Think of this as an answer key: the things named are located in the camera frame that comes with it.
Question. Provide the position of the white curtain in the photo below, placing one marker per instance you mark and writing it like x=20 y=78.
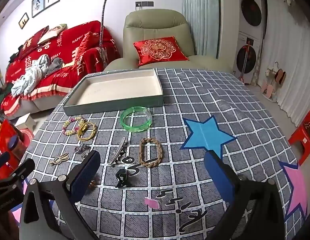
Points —
x=290 y=55

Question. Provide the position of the gold bow hair clip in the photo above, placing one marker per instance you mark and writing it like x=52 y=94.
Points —
x=61 y=158

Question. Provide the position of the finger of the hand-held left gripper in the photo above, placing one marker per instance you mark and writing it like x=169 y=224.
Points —
x=22 y=172
x=2 y=161

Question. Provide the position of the black claw clip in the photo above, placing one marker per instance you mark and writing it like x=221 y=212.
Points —
x=121 y=177

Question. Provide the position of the grey tray with cream lining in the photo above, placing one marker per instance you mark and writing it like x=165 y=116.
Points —
x=120 y=90

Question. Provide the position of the pink heart crystal pendant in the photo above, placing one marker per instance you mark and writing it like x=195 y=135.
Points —
x=80 y=148

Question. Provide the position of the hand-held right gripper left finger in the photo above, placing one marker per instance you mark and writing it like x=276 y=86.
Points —
x=83 y=177

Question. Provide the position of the grey sofa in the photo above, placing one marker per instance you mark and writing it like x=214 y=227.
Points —
x=37 y=105

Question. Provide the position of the grey clothing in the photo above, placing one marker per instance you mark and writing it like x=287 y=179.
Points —
x=55 y=66

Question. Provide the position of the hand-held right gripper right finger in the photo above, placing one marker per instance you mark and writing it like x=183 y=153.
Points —
x=220 y=177

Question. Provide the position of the green translucent bangle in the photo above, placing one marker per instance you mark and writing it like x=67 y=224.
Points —
x=123 y=123

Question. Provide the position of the portrait print pillow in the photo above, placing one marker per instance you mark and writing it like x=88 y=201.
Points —
x=52 y=33

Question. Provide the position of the small clear trinket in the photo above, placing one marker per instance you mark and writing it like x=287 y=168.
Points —
x=117 y=151

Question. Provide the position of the slipper rack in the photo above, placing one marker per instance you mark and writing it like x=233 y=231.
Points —
x=272 y=80

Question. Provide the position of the red pillow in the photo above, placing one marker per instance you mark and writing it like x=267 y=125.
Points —
x=32 y=42

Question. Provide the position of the dark green cloth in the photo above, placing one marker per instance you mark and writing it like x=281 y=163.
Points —
x=1 y=97

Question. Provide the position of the light blue clothing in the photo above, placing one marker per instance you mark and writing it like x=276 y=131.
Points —
x=27 y=77

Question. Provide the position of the flexible phone holder stand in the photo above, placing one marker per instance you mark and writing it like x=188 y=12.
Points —
x=103 y=17

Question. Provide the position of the red plastic stool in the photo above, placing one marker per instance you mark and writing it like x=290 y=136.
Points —
x=303 y=135

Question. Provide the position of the red floor mat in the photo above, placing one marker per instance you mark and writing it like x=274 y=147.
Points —
x=26 y=135

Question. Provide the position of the red stick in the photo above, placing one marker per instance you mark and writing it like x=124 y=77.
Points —
x=245 y=60

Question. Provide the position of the white washing machine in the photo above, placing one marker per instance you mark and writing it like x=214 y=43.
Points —
x=251 y=7
x=250 y=60

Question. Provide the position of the red embroidered cushion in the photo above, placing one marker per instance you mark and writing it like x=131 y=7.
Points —
x=157 y=50

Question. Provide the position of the red printed blanket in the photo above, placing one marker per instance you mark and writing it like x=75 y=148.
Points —
x=70 y=42

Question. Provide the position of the grey checked tray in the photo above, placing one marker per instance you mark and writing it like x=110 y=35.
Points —
x=182 y=100

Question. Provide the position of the pale green armchair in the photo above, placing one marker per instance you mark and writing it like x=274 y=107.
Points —
x=155 y=25

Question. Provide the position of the pale blue pleated curtain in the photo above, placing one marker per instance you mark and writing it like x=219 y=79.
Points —
x=200 y=17

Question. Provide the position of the white box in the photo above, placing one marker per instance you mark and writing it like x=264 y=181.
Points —
x=25 y=121

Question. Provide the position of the red gift bag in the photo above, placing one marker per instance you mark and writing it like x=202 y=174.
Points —
x=7 y=132

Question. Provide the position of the wall socket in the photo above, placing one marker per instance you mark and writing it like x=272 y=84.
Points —
x=144 y=4

